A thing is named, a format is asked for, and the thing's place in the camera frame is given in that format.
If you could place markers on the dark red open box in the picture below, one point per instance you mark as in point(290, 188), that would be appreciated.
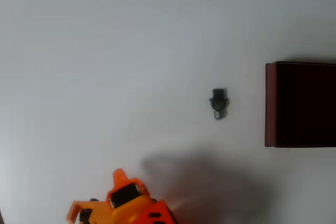
point(304, 106)

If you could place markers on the orange and yellow robot arm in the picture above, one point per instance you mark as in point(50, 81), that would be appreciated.
point(131, 214)

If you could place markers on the orange gripper black servo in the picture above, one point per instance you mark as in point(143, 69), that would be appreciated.
point(123, 194)

